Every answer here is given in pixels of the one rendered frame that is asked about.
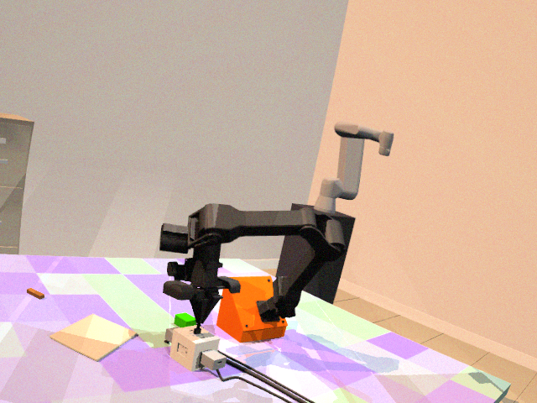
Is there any small green block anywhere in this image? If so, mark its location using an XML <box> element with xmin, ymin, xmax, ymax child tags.
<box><xmin>174</xmin><ymin>313</ymin><xmax>197</xmax><ymax>328</ymax></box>

